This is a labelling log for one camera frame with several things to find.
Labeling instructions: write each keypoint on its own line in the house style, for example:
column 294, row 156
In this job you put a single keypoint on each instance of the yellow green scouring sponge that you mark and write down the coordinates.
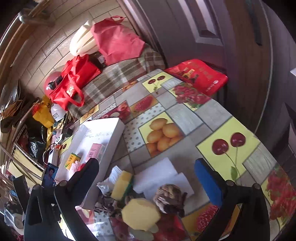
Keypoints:
column 122, row 186

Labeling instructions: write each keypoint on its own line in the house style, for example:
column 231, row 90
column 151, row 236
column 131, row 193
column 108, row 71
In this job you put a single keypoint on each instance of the red fabric bag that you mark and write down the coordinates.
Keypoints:
column 115, row 41

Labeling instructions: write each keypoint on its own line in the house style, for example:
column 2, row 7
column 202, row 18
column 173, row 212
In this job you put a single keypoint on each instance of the white power bank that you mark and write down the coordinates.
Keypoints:
column 53, row 157

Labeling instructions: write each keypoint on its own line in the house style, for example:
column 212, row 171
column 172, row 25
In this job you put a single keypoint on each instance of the yellow plastic bag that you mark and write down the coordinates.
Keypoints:
column 41, row 112

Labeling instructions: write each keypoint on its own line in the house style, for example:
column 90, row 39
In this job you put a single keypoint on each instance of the dark wooden door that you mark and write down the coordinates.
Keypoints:
column 233, row 37

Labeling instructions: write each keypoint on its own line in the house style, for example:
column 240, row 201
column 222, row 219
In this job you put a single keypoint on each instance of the red tote bag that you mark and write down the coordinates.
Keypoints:
column 77, row 73

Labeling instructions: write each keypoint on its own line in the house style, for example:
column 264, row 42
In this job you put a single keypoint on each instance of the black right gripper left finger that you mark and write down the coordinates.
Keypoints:
column 47, row 205

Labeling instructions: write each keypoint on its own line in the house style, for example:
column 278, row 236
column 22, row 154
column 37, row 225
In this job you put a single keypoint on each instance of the plaid cloth cover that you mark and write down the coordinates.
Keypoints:
column 115, row 77

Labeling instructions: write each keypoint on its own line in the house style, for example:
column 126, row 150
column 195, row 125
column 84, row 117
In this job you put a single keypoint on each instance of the white cloth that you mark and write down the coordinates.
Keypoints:
column 108, row 184

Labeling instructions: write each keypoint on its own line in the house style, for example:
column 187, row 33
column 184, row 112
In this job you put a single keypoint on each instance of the photo card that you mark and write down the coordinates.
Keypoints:
column 48, row 180

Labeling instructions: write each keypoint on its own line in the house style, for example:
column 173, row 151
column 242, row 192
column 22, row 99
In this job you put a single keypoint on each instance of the red gift bag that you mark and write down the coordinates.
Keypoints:
column 199, row 75

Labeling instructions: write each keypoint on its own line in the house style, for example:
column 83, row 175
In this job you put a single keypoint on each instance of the fruit pattern tablecloth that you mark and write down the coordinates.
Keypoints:
column 164, row 118

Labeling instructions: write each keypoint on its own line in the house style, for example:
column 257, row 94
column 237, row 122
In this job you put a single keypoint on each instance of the white cardboard box lid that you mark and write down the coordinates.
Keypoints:
column 105, row 131

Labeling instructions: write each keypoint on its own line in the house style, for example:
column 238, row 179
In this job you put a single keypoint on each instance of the yellow sponge block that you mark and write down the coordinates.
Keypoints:
column 140, row 214

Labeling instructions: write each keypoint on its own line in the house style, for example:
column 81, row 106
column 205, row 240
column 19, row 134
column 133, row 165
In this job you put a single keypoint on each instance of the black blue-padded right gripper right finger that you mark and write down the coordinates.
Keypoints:
column 253, row 220

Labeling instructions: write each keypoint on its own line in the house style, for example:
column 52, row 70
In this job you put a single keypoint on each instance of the brown scrunchie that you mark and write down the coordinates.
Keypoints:
column 170, row 200

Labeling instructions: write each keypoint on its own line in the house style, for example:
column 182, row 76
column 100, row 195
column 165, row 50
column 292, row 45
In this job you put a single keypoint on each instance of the pink tissue pack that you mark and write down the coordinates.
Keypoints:
column 96, row 152

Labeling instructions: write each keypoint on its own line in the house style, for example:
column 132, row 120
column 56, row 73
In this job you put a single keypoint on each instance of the black white scrunchie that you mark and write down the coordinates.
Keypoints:
column 108, row 206

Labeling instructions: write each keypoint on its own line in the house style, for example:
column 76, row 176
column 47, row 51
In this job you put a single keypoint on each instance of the pink fluffy puff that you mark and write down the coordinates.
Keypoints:
column 75, row 167

